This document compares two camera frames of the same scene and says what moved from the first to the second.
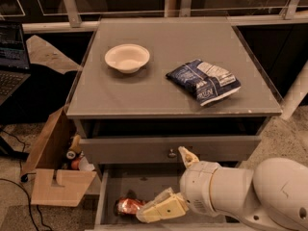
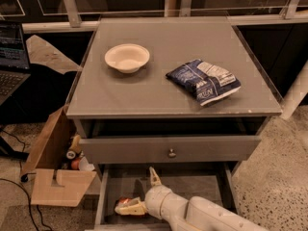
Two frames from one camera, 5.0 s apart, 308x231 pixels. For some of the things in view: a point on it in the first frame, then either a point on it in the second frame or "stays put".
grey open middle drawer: (145, 182) stays put
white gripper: (196, 186) to (158, 200)
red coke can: (128, 206) stays put
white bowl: (127, 58) stays put
